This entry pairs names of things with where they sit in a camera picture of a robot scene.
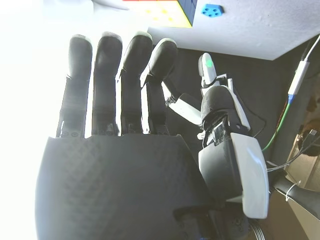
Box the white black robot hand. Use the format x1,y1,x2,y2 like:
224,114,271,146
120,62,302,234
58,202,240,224
34,31,270,240

